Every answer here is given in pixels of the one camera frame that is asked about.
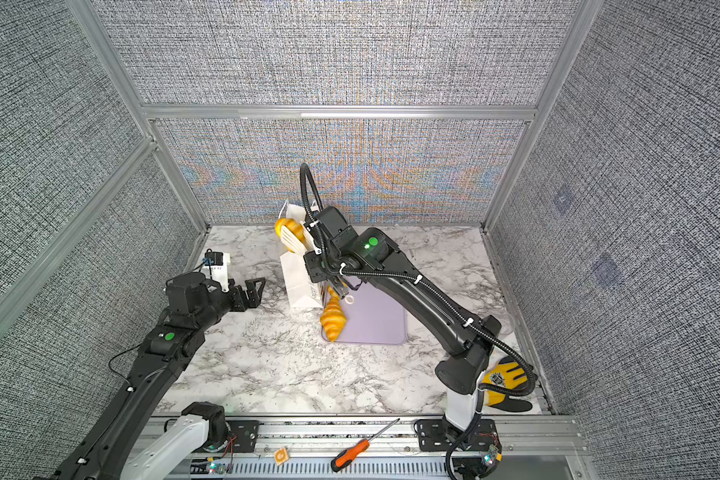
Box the aluminium front rail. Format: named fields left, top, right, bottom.
left=79, top=413, right=595, bottom=480

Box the long striped croissant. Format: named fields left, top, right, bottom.
left=320, top=287, right=347, bottom=342

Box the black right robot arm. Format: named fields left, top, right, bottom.
left=299, top=163, right=538, bottom=431

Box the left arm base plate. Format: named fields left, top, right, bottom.
left=195, top=419, right=261, bottom=457

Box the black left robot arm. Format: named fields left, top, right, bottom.
left=49, top=271, right=266, bottom=479

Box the orange handled screwdriver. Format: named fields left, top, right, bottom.
left=330, top=418, right=400, bottom=473

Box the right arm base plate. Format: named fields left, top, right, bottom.
left=414, top=417, right=502, bottom=452

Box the lilac plastic tray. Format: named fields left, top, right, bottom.
left=321, top=283, right=407, bottom=345

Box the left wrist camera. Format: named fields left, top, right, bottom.
left=203, top=249, right=231, bottom=292

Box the white printed paper bag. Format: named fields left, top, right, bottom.
left=275, top=199, right=324, bottom=311

